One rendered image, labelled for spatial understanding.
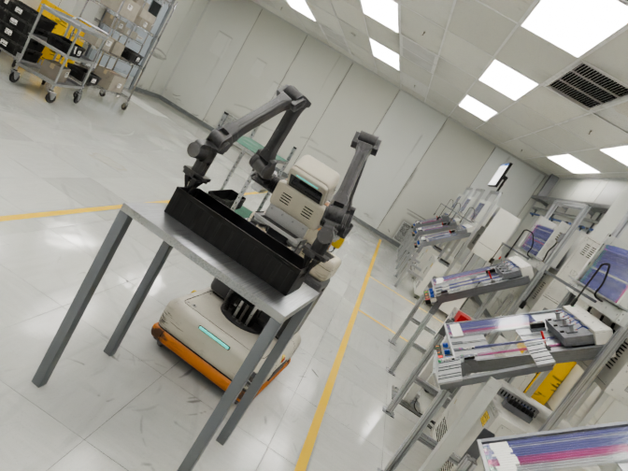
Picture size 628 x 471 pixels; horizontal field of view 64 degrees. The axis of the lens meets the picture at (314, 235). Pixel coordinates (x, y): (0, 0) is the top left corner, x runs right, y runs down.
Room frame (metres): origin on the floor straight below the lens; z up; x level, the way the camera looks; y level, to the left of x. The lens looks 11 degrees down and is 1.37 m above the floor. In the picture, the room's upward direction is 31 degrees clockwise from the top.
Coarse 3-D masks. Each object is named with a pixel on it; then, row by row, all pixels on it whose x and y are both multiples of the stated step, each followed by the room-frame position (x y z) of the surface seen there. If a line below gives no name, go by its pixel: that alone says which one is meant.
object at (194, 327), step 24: (168, 312) 2.31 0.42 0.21; (192, 312) 2.32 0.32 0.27; (216, 312) 2.45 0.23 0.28; (168, 336) 2.30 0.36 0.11; (192, 336) 2.28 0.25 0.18; (216, 336) 2.26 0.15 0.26; (240, 336) 2.36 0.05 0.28; (192, 360) 2.26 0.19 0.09; (216, 360) 2.24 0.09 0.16; (240, 360) 2.23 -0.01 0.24; (264, 360) 2.27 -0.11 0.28; (288, 360) 2.78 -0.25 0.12; (216, 384) 2.24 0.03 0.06; (264, 384) 2.39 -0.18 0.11
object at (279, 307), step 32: (128, 224) 1.69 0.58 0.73; (160, 224) 1.67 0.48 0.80; (96, 256) 1.67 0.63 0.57; (160, 256) 2.07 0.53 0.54; (192, 256) 1.61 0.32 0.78; (224, 256) 1.74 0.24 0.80; (256, 288) 1.62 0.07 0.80; (64, 320) 1.67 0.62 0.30; (128, 320) 2.06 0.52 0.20; (256, 352) 1.54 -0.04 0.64; (256, 384) 1.94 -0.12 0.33; (224, 416) 1.55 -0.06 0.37; (192, 448) 1.54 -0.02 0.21
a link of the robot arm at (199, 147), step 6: (192, 144) 1.82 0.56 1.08; (198, 144) 1.81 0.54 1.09; (204, 144) 1.82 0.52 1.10; (210, 144) 1.88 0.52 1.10; (228, 144) 1.88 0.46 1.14; (192, 150) 1.82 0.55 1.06; (198, 150) 1.81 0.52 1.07; (204, 150) 1.83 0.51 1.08; (216, 150) 1.88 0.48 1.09; (222, 150) 1.88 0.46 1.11; (192, 156) 1.81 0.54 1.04; (198, 156) 1.82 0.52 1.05; (204, 156) 1.84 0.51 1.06
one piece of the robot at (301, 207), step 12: (276, 180) 2.37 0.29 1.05; (276, 192) 2.35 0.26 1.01; (288, 192) 2.33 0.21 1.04; (276, 204) 2.35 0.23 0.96; (288, 204) 2.33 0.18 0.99; (300, 204) 2.32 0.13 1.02; (312, 204) 2.30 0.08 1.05; (324, 204) 2.35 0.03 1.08; (300, 216) 2.32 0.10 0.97; (312, 216) 2.31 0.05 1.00; (312, 228) 2.31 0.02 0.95
